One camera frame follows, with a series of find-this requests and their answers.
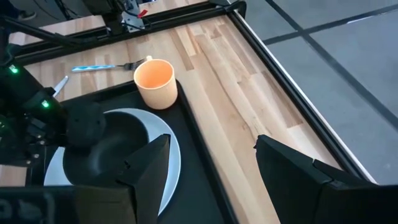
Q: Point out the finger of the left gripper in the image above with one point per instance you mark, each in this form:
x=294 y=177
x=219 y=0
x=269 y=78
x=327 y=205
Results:
x=85 y=124

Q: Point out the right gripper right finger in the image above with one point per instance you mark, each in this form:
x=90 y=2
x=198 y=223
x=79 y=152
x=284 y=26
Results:
x=289 y=174

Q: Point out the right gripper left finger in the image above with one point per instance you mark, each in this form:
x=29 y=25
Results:
x=149 y=174

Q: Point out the white round plate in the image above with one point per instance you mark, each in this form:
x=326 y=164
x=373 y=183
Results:
x=168 y=146

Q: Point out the black bowl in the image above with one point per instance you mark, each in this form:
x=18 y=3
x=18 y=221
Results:
x=124 y=140

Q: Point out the orange plastic mug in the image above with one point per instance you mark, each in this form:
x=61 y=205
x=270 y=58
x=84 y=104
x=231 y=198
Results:
x=155 y=90

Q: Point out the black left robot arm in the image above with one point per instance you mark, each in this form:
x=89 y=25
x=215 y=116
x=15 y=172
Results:
x=28 y=90

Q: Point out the black plastic serving tray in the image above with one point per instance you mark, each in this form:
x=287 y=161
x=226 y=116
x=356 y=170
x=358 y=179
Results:
x=192 y=174

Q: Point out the person's shoe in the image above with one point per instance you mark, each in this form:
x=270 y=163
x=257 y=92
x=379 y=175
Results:
x=27 y=14

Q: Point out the black aluminium table frame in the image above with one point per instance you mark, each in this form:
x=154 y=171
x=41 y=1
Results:
x=314 y=119

